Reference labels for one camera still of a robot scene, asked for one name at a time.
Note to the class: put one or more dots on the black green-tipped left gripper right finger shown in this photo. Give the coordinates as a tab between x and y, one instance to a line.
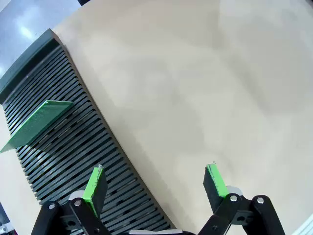
215	188

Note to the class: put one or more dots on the black slotted PCB rack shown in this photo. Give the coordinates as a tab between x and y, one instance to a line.
73	159

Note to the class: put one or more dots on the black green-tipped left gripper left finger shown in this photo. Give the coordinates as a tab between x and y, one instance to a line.
94	193

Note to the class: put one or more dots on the thin grey card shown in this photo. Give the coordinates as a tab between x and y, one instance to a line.
34	122

